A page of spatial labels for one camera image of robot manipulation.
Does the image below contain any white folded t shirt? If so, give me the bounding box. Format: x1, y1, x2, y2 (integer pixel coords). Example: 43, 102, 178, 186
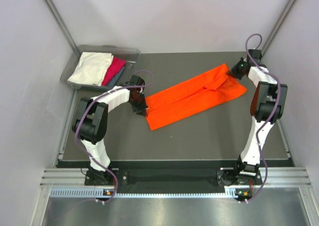
67, 52, 114, 86

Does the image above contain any aluminium frame rail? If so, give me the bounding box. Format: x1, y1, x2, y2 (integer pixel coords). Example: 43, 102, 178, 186
40, 167, 311, 188

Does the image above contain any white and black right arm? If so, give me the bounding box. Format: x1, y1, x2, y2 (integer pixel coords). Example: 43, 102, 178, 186
227, 58, 288, 184

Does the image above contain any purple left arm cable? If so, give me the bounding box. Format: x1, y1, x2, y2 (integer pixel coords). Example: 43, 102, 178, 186
74, 70, 155, 203

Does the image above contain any clear plastic bin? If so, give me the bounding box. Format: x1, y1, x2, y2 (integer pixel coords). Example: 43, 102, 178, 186
60, 45, 141, 92

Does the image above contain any blue grey folded t shirt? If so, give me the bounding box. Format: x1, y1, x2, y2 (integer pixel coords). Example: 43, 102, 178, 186
106, 67, 125, 88

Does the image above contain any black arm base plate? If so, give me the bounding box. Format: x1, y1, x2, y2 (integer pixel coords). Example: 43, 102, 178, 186
84, 160, 265, 188

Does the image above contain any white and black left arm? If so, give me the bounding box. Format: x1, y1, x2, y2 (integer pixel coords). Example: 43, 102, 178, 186
72, 75, 148, 186

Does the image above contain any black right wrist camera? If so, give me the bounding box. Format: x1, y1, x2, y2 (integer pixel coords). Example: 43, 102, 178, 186
247, 49, 262, 66

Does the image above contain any crimson folded t shirt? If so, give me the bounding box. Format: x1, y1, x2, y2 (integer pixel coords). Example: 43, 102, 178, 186
101, 57, 126, 86

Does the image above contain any orange t shirt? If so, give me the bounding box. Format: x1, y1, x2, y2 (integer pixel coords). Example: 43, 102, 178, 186
146, 64, 247, 130

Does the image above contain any grey slotted cable duct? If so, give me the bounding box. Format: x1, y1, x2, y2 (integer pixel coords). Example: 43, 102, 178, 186
50, 188, 249, 199

